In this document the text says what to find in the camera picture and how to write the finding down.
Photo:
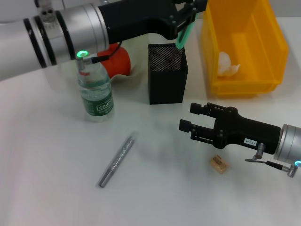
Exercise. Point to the beige eraser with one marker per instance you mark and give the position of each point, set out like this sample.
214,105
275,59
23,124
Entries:
219,164

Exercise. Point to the orange fruit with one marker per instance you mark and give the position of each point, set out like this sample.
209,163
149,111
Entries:
120,63

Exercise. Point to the clear water bottle green label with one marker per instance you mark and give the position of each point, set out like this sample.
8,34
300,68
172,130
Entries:
96,94

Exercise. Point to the black mesh pen holder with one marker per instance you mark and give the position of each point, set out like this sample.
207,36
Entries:
168,82

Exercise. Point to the yellow plastic bin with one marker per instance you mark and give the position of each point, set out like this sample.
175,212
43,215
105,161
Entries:
256,58

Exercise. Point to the white paper ball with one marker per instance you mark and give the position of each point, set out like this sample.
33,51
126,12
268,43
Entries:
225,63

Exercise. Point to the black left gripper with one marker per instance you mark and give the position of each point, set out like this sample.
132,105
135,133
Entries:
136,18

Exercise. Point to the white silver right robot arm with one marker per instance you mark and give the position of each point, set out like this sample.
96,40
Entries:
290,143

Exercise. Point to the green utility knife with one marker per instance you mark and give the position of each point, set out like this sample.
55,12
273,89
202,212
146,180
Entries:
182,40

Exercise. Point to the pale green glass fruit plate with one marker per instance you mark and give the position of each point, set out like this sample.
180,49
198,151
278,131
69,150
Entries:
127,76

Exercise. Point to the grey glitter pen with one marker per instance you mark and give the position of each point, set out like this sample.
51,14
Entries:
120,155

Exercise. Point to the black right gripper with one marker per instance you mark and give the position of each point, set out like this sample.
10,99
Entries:
242,131

